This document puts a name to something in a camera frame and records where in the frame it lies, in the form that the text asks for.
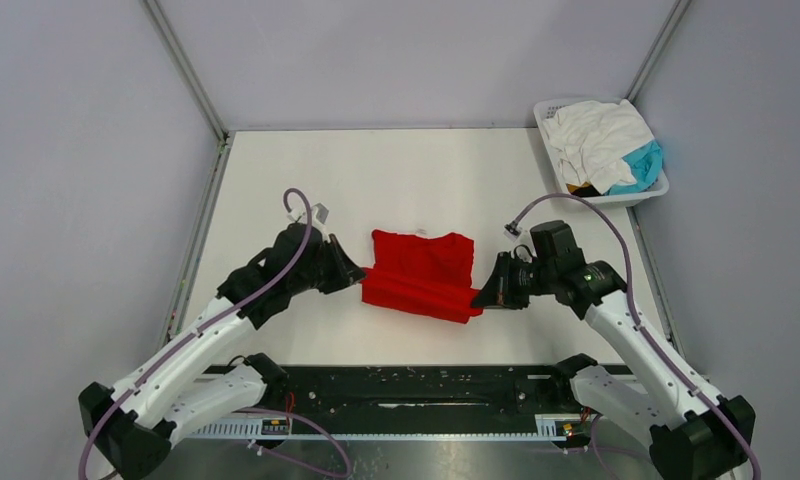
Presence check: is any dark garment in basket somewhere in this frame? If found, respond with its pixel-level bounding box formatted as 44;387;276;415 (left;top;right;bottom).
566;183;603;198

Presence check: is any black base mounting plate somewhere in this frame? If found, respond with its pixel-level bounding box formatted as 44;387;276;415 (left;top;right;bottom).
224;364;617;437

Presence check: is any red t shirt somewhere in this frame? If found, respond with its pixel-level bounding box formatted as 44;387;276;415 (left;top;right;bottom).
361;229;483;324

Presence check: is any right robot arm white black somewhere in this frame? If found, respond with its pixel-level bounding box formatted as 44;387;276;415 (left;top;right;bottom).
471;220;756;479

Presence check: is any white plastic laundry basket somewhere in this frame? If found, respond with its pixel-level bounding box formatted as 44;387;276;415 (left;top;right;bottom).
533;97;670;207

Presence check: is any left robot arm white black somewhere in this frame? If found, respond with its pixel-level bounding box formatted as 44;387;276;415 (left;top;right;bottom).
77;222;365;479

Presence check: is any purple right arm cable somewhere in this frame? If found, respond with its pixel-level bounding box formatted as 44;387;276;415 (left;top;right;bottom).
503;192;764;480

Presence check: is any light blue t shirt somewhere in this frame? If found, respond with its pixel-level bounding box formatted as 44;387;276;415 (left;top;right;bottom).
605;140;664;196

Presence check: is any aluminium frame rail right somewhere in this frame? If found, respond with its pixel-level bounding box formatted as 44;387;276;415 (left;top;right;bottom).
626;0;693;104

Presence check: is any aluminium frame rail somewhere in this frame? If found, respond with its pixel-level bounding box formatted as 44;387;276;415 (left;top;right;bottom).
140;0;229;143
626;0;693;104

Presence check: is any white slotted cable duct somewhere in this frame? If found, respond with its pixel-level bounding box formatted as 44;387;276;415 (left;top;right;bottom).
187;414;583;442

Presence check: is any white t shirt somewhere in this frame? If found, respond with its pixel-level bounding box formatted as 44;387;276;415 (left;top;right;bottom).
540;100;656;196

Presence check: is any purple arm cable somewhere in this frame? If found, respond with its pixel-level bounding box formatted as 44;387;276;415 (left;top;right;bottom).
77;188;355;480
503;192;764;480

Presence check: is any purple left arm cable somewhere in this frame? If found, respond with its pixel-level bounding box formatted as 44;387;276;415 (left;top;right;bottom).
77;188;355;480

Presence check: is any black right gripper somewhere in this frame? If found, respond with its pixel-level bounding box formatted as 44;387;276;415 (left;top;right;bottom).
472;250;558;310

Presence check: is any aluminium frame rail left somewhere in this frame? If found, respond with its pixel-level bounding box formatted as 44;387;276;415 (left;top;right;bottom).
140;0;229;143

